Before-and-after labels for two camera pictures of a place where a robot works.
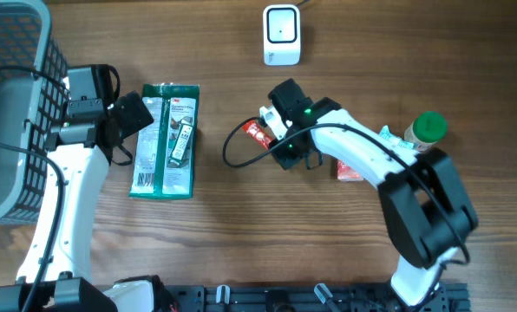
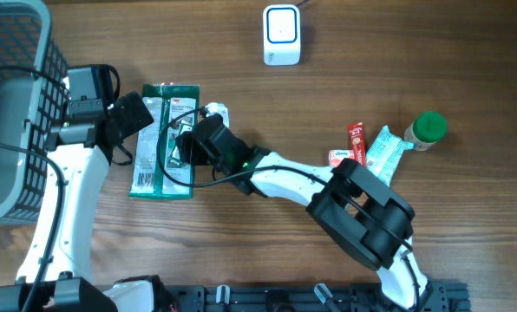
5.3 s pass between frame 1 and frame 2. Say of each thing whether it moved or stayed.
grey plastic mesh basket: stayed
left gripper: stayed
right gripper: moved
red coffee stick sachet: moved
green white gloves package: stayed
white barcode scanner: stayed
